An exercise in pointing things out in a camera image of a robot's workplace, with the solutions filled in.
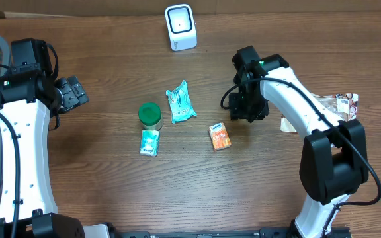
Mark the white barcode scanner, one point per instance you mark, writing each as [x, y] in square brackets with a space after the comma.
[181, 27]

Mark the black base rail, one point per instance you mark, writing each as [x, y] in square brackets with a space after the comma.
[210, 234]

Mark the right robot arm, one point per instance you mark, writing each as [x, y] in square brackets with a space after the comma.
[334, 150]

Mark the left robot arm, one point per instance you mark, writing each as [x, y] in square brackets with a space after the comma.
[31, 93]

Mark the orange white tissue pack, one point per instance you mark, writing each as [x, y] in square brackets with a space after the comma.
[219, 136]

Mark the blue Kleenex tissue pack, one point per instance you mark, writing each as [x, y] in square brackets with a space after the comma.
[149, 143]

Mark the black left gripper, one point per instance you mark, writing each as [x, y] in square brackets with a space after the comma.
[75, 92]

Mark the green lid jar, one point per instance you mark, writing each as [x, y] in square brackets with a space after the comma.
[150, 116]

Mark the beige plastic pouch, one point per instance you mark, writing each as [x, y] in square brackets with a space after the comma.
[344, 105]

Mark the teal tissue pack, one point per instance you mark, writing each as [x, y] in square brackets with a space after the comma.
[180, 103]

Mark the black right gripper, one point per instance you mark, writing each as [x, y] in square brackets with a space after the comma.
[239, 112]

